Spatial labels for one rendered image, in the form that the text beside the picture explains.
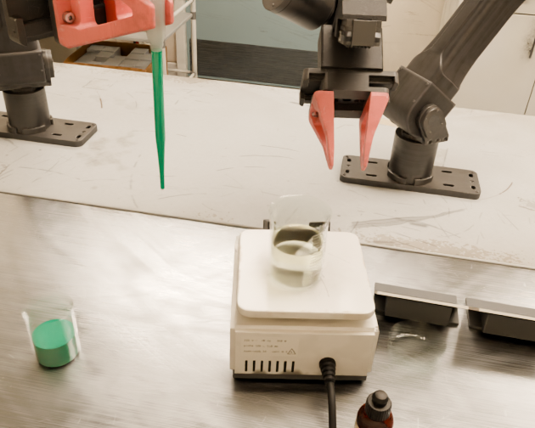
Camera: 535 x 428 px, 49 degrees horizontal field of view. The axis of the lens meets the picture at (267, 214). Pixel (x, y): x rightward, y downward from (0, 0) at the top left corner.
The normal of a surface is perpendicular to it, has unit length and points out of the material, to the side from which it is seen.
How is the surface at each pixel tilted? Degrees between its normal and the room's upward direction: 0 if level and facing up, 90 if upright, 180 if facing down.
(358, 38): 77
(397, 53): 90
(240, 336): 90
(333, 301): 0
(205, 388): 0
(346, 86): 40
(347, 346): 90
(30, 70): 104
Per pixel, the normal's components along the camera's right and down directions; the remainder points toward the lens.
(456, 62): 0.46, 0.38
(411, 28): -0.18, 0.54
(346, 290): 0.04, -0.83
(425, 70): -0.70, -0.34
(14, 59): 0.37, 0.71
